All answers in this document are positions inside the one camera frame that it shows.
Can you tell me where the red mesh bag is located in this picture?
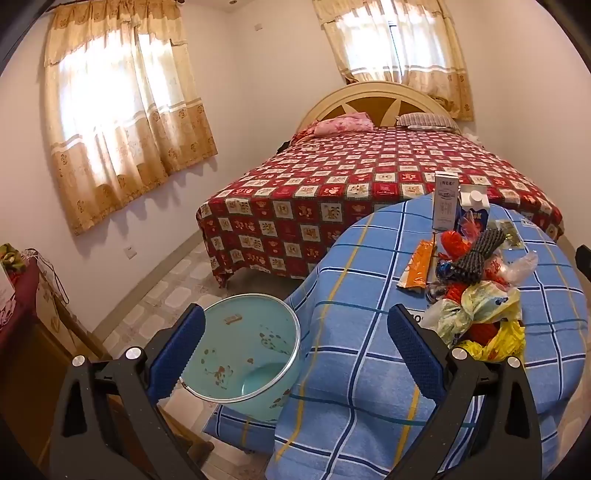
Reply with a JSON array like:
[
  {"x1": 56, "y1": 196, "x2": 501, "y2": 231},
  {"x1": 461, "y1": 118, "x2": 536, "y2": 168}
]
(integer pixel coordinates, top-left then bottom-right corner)
[{"x1": 443, "y1": 281, "x2": 472, "y2": 303}]

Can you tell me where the light blue trash bin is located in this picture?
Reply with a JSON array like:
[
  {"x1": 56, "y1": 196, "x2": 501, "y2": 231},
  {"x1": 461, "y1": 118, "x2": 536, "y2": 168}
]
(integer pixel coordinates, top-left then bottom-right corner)
[{"x1": 178, "y1": 292, "x2": 303, "y2": 423}]

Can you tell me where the green crumpled cloth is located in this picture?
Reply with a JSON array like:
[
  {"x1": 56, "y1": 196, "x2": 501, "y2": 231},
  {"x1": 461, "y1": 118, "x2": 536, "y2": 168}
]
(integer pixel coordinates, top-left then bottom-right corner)
[{"x1": 0, "y1": 244, "x2": 28, "y2": 273}]

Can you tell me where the wide beige floral curtain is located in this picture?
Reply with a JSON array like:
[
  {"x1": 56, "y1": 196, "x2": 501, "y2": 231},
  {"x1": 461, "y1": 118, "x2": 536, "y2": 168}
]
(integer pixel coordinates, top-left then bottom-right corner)
[{"x1": 42, "y1": 0, "x2": 219, "y2": 236}]

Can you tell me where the tall white carton box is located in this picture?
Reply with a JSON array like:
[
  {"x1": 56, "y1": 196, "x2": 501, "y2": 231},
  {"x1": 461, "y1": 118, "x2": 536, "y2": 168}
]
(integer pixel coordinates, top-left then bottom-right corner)
[{"x1": 433, "y1": 173, "x2": 460, "y2": 232}]

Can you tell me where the blue milk carton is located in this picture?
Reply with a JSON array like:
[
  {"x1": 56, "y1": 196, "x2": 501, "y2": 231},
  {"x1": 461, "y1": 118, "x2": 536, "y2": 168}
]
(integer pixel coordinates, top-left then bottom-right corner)
[{"x1": 455, "y1": 185, "x2": 490, "y2": 234}]

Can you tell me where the narrow beige floral curtain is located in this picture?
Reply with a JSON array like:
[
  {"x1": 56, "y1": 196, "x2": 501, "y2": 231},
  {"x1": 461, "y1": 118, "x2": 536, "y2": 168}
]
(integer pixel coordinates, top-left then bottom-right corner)
[{"x1": 313, "y1": 0, "x2": 475, "y2": 121}]

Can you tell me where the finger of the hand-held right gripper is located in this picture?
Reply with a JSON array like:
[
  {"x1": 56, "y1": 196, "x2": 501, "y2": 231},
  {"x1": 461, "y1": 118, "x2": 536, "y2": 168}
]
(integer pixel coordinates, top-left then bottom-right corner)
[{"x1": 575, "y1": 244, "x2": 591, "y2": 280}]

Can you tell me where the orange snack wrapper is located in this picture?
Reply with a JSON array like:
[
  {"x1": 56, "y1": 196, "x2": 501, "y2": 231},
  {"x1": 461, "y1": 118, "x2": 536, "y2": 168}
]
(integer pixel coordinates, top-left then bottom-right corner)
[{"x1": 398, "y1": 233, "x2": 438, "y2": 292}]

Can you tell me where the cream wooden headboard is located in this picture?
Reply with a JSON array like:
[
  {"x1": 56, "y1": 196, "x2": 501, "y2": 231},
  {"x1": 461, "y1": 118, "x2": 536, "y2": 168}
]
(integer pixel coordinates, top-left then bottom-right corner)
[{"x1": 295, "y1": 80, "x2": 458, "y2": 134}]

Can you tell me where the bed with red patterned cover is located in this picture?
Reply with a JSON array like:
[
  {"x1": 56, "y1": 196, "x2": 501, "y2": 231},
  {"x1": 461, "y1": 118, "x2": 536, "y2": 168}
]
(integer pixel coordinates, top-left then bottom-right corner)
[{"x1": 196, "y1": 126, "x2": 565, "y2": 289}]

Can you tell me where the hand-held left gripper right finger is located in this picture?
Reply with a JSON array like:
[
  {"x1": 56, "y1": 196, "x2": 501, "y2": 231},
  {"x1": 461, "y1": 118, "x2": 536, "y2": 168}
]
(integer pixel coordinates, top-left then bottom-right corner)
[{"x1": 383, "y1": 304, "x2": 543, "y2": 480}]

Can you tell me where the dark red cloth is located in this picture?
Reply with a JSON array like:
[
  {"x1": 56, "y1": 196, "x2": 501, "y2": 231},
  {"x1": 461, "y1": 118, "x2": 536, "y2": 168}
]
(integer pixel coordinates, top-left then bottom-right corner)
[{"x1": 0, "y1": 263, "x2": 40, "y2": 333}]

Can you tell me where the dark grey knitted cloth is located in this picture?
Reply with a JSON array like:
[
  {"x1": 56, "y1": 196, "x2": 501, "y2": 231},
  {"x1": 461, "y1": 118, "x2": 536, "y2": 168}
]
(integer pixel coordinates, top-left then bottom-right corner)
[{"x1": 450, "y1": 228, "x2": 507, "y2": 283}]

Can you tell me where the blue plaid tablecloth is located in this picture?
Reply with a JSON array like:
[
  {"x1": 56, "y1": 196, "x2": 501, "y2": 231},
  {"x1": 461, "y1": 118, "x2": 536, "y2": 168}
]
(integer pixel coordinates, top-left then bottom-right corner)
[{"x1": 203, "y1": 191, "x2": 589, "y2": 480}]

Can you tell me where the clear snack packet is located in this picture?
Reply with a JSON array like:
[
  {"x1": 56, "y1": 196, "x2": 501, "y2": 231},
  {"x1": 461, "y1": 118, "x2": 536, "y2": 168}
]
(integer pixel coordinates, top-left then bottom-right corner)
[{"x1": 496, "y1": 220, "x2": 522, "y2": 250}]

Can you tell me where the striped pillow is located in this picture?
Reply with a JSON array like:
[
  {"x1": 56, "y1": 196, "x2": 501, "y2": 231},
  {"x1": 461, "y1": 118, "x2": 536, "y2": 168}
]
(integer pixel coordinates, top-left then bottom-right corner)
[{"x1": 396, "y1": 112, "x2": 460, "y2": 133}]

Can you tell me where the pale yellow plastic bag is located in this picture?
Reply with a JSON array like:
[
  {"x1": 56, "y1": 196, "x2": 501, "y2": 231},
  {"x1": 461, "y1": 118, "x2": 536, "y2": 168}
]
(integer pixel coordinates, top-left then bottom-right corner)
[{"x1": 434, "y1": 281, "x2": 522, "y2": 347}]

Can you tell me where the red plastic bag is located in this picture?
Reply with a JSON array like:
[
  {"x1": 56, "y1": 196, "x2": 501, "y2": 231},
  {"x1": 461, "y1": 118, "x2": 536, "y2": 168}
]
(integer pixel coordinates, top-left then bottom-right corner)
[{"x1": 438, "y1": 231, "x2": 472, "y2": 259}]

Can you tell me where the pink pillow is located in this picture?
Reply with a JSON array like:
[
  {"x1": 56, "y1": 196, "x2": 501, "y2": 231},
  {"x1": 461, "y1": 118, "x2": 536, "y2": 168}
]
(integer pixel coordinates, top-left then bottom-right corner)
[{"x1": 313, "y1": 112, "x2": 375, "y2": 137}]

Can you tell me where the bright yellow plastic bag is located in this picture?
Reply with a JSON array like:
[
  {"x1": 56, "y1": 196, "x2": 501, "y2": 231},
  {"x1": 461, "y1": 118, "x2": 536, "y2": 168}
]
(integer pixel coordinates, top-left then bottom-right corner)
[{"x1": 457, "y1": 320, "x2": 527, "y2": 363}]

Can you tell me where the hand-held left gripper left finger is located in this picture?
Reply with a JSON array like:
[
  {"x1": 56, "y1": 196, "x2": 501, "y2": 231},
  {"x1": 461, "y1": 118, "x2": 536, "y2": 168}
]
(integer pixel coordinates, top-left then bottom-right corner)
[{"x1": 48, "y1": 305, "x2": 218, "y2": 480}]

